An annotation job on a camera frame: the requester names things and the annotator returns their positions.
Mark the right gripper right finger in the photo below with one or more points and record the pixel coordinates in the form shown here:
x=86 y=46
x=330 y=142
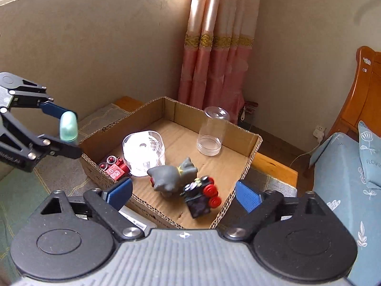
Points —
x=256 y=210

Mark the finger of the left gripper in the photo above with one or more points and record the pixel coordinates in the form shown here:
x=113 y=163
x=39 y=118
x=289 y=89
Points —
x=18 y=92
x=23 y=150

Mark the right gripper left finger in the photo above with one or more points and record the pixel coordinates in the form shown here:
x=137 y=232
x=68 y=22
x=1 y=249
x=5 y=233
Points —
x=105 y=205

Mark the mint green earbud case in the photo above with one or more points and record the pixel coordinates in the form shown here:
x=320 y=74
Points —
x=68 y=129

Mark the red toy engine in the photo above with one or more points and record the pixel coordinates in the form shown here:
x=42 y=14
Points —
x=115 y=167

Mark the white green labelled box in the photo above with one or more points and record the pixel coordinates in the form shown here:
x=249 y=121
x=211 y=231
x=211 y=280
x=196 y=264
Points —
x=139 y=221

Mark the grey checked bench mat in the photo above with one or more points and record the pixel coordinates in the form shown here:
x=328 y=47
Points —
x=23 y=192

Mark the black fidget cube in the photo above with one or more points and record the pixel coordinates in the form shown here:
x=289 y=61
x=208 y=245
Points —
x=201 y=196

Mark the clear square plastic container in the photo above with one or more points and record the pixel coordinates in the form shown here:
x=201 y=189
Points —
x=142 y=151

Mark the grey cat figurine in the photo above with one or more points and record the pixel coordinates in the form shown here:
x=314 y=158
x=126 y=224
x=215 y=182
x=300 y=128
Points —
x=170 y=180

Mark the open cardboard box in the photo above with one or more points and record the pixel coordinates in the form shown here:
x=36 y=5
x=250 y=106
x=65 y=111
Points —
x=178 y=124

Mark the blue floral bedsheet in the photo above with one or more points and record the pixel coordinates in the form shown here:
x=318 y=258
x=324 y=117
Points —
x=339 y=179

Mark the clear plastic jar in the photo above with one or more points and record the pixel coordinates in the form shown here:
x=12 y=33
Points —
x=212 y=131

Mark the blue floral pillow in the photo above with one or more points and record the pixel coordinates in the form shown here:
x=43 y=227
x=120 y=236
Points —
x=370 y=156

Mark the wooden bed headboard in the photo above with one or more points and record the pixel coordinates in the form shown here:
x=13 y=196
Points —
x=363 y=102

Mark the pink patterned curtain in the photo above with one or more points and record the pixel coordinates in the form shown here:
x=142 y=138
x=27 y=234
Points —
x=218 y=43

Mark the white wall charger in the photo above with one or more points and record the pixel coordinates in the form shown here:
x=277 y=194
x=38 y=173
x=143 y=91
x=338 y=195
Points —
x=319 y=133

